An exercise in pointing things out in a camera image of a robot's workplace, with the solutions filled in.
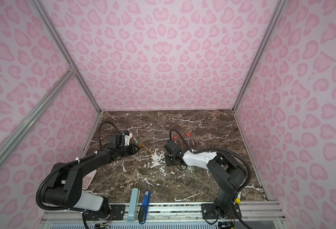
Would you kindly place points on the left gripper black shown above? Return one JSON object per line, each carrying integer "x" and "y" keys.
{"x": 129, "y": 149}

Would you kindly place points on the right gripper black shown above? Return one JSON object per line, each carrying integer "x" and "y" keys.
{"x": 170, "y": 157}

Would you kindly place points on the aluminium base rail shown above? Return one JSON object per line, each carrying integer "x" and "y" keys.
{"x": 174, "y": 215}

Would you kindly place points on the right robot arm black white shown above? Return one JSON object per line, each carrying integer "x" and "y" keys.
{"x": 230, "y": 171}

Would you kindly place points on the brown pen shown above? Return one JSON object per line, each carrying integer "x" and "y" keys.
{"x": 145, "y": 148}

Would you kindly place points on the blue black utility tool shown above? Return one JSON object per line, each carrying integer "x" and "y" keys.
{"x": 143, "y": 211}

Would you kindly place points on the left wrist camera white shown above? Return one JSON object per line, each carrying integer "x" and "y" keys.
{"x": 127, "y": 137}

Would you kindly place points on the light blue eraser block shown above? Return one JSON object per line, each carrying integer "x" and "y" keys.
{"x": 133, "y": 204}

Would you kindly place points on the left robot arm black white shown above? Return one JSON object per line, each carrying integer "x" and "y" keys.
{"x": 62, "y": 188}

